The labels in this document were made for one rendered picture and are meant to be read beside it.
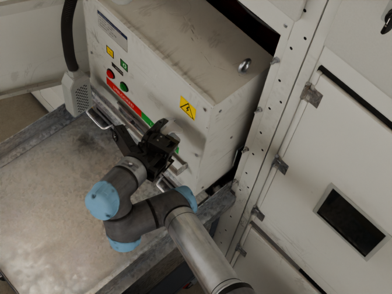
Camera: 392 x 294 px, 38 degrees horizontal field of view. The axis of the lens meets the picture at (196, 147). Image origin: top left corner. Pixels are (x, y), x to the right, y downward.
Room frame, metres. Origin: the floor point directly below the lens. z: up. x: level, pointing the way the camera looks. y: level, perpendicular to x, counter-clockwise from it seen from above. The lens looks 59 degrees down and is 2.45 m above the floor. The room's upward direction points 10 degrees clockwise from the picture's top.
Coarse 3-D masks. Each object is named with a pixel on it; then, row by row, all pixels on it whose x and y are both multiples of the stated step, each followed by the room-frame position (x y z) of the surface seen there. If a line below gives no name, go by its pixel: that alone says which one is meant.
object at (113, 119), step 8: (96, 104) 1.03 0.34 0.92; (104, 112) 1.00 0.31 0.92; (104, 120) 1.00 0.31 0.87; (112, 120) 0.98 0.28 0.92; (136, 144) 0.90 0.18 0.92; (160, 176) 0.83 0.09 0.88; (168, 176) 0.81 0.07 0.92; (168, 184) 0.81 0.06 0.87; (176, 184) 0.79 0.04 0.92; (200, 192) 0.78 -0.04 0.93; (200, 200) 0.75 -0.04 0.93
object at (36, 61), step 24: (0, 0) 1.09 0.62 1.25; (24, 0) 1.12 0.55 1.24; (48, 0) 1.15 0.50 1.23; (0, 24) 1.09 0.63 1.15; (24, 24) 1.12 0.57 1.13; (48, 24) 1.16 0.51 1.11; (72, 24) 1.19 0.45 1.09; (0, 48) 1.08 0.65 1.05; (24, 48) 1.11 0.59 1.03; (48, 48) 1.15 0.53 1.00; (0, 72) 1.06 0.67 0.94; (24, 72) 1.10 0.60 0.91; (48, 72) 1.14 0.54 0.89; (0, 96) 1.03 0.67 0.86
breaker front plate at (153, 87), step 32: (96, 32) 1.03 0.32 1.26; (128, 32) 0.94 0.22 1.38; (96, 64) 1.04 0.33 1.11; (128, 64) 0.94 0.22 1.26; (160, 64) 0.87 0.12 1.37; (96, 96) 1.04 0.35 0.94; (128, 96) 0.94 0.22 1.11; (160, 96) 0.86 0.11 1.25; (192, 96) 0.80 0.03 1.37; (128, 128) 0.95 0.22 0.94; (192, 128) 0.79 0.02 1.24; (192, 160) 0.78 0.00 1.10; (192, 192) 0.76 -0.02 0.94
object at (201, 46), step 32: (96, 0) 1.02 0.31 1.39; (160, 0) 1.06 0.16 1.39; (192, 0) 1.08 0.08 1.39; (160, 32) 0.95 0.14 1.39; (192, 32) 0.97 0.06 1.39; (224, 32) 0.99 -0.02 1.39; (192, 64) 0.87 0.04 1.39; (224, 64) 0.89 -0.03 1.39; (256, 64) 0.91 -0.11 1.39; (224, 96) 0.80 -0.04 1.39; (256, 96) 0.90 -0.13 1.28; (224, 128) 0.81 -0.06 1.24; (224, 160) 0.84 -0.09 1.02
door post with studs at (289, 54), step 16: (320, 0) 0.81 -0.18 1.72; (304, 16) 0.82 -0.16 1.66; (304, 32) 0.81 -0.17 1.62; (288, 48) 0.83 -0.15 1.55; (304, 48) 0.81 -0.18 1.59; (272, 64) 0.82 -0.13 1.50; (288, 64) 0.82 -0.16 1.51; (272, 80) 0.84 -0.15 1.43; (288, 80) 0.81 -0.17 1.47; (272, 96) 0.83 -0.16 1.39; (256, 112) 0.83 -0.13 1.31; (272, 112) 0.82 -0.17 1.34; (256, 128) 0.84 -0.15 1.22; (272, 128) 0.81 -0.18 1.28; (256, 144) 0.82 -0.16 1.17; (240, 160) 0.85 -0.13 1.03; (256, 160) 0.81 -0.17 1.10; (240, 176) 0.84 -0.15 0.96; (240, 192) 0.82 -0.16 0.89; (240, 208) 0.81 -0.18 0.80; (224, 240) 0.82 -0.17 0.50
